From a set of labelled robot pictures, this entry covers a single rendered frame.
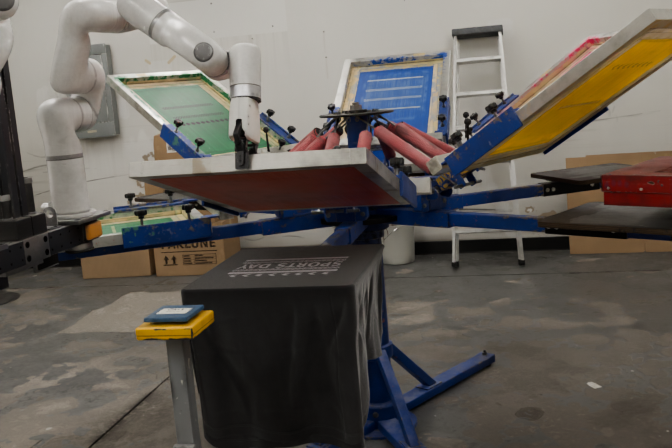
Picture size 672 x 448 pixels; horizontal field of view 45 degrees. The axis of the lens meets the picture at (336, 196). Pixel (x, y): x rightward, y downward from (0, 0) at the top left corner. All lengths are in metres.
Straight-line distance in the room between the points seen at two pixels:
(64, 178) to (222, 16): 4.80
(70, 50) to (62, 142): 0.24
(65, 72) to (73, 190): 0.31
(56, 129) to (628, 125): 5.02
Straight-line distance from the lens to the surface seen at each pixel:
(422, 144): 3.15
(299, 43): 6.73
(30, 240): 2.09
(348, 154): 1.86
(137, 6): 2.09
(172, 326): 1.78
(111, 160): 7.39
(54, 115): 2.23
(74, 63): 2.22
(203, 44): 1.95
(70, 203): 2.26
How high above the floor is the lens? 1.43
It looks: 8 degrees down
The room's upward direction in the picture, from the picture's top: 5 degrees counter-clockwise
